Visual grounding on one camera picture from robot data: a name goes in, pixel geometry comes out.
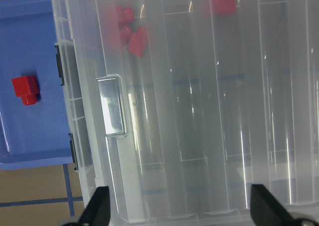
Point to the clear plastic storage box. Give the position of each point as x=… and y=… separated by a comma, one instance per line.
x=78, y=132

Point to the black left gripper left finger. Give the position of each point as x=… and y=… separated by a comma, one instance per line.
x=98, y=210

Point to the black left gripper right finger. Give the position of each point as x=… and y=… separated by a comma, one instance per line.
x=265, y=209

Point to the blue plastic tray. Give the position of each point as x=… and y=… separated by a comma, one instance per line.
x=33, y=120

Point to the clear plastic box lid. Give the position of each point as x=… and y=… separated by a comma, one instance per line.
x=214, y=105

